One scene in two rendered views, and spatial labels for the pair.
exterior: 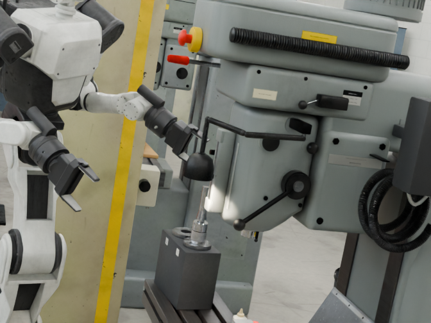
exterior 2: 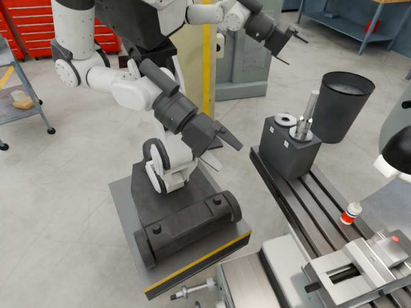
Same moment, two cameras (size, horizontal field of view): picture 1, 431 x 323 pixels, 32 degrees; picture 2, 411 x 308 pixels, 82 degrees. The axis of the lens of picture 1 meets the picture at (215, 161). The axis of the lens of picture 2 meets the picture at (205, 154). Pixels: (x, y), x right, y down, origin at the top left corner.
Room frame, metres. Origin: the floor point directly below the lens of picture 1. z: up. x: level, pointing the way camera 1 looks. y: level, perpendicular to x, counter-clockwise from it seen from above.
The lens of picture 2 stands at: (1.52, 0.36, 1.71)
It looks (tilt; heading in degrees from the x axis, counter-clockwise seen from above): 44 degrees down; 2
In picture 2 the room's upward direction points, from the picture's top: straight up
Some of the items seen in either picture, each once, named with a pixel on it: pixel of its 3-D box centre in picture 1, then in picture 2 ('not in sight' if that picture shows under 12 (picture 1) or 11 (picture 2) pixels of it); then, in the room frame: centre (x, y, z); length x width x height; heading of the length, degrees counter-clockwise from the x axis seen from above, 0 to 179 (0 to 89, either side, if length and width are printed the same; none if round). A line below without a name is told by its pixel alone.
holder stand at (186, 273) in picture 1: (186, 266); (287, 144); (2.31, 0.03, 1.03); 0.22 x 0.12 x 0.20; 25
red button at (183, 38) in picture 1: (185, 38); not in sight; (1.84, 0.12, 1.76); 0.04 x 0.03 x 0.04; 19
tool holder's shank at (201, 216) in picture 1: (203, 204); (311, 106); (2.27, 0.01, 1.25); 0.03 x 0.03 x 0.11
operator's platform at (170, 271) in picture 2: not in sight; (176, 220); (2.41, 0.60, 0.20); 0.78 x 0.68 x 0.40; 31
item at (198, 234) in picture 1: (199, 232); (303, 127); (2.27, 0.01, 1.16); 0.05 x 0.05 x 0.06
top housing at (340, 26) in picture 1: (292, 34); not in sight; (1.92, -0.13, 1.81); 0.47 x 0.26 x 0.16; 109
